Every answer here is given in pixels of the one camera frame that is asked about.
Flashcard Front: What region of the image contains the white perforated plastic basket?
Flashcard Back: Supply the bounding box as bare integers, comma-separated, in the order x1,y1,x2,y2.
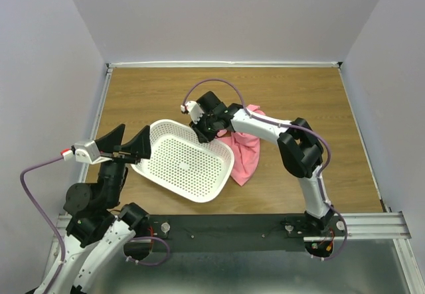
131,119,234,203

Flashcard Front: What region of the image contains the pink t shirt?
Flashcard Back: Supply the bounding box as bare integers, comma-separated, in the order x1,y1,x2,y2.
217,104,267,186

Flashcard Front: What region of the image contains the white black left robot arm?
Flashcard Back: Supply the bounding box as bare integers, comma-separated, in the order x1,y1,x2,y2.
34,124,151,293

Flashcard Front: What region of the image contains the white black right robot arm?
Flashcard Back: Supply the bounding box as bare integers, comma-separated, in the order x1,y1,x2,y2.
181,92,335,236

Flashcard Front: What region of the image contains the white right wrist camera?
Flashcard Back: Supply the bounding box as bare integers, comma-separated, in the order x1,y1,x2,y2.
180,101,204,124

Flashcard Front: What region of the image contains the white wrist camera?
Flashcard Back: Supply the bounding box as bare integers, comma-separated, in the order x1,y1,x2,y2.
180,101,204,124
61,140,102,165

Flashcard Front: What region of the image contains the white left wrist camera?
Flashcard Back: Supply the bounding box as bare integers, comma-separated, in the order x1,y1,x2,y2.
61,140,102,165

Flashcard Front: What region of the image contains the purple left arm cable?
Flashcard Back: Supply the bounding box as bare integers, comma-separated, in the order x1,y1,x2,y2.
19,156,171,294

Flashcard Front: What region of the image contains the aluminium frame rail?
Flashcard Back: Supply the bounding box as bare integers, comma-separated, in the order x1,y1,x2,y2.
52,211,412,242

